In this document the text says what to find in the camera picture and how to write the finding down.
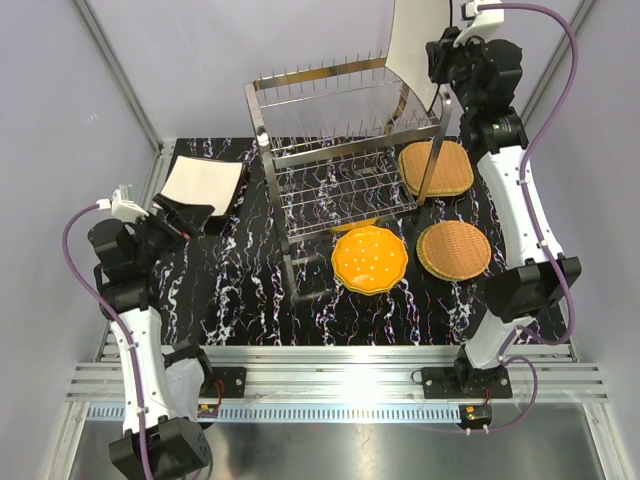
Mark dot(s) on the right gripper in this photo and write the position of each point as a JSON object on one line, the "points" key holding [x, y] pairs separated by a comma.
{"points": [[441, 51]]}

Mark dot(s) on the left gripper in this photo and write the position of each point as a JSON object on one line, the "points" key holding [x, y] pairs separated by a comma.
{"points": [[192, 216]]}

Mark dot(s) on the white black-rimmed square plate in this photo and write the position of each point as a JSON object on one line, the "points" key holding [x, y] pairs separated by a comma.
{"points": [[204, 182]]}

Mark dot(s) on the cream floral square plate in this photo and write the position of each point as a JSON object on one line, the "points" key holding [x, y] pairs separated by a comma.
{"points": [[240, 190]]}

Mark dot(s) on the black rimmed square plate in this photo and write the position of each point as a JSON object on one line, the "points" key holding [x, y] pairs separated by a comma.
{"points": [[415, 23]]}

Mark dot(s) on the orange rounded-square wicker plate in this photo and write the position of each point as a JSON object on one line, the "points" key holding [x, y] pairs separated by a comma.
{"points": [[453, 174]]}

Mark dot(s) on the orange ceramic plate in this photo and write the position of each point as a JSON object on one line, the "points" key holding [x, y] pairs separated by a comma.
{"points": [[370, 251]]}

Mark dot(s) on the round brown wicker plate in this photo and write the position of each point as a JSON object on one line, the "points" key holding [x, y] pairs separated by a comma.
{"points": [[455, 250]]}

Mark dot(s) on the green ceramic plate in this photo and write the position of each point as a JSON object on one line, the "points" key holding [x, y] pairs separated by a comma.
{"points": [[367, 285]]}

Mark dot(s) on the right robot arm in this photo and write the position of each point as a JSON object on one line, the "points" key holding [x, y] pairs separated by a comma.
{"points": [[483, 76]]}

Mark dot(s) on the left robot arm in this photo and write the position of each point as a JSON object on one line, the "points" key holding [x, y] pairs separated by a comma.
{"points": [[161, 436]]}

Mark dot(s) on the stainless steel dish rack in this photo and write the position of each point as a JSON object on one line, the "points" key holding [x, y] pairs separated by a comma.
{"points": [[342, 143]]}

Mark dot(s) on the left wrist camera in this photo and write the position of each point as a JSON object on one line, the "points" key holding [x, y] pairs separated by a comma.
{"points": [[122, 206]]}

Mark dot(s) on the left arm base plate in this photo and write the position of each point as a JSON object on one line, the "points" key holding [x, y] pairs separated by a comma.
{"points": [[230, 379]]}

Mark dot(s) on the aluminium mounting rail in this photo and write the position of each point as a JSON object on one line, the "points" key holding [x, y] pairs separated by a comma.
{"points": [[389, 374]]}

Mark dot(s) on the slotted cable duct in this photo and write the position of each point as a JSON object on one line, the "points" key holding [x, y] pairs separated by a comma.
{"points": [[333, 413]]}

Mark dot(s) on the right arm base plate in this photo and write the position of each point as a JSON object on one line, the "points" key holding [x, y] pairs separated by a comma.
{"points": [[448, 383]]}

